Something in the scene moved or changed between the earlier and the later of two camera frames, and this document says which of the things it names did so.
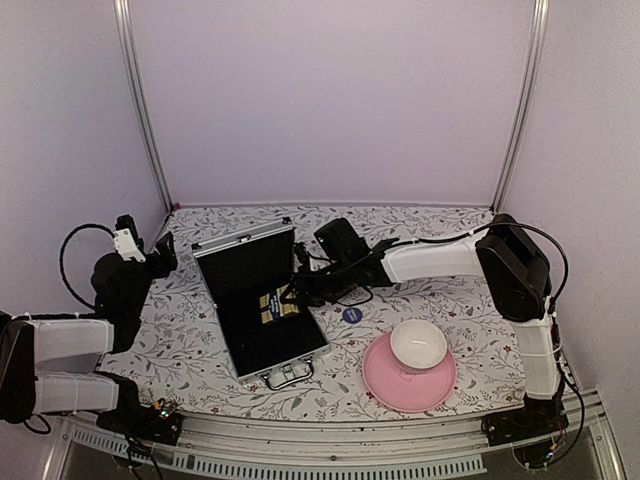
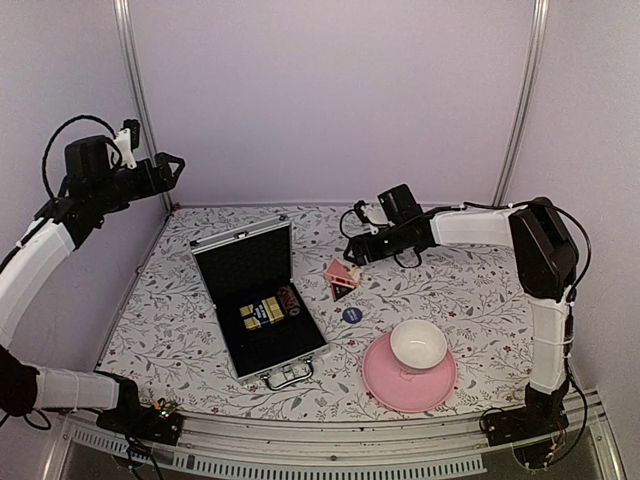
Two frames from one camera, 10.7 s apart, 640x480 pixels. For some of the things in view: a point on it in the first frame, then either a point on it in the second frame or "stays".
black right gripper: x=304 y=292 -> x=355 y=245
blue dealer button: x=352 y=315 stays
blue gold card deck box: x=272 y=306 -> x=263 y=313
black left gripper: x=167 y=255 -> x=167 y=180
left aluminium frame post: x=151 y=148 stays
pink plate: x=406 y=389 stays
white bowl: x=418 y=344 stays
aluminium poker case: x=245 y=278 stays
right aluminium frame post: x=525 y=106 stays
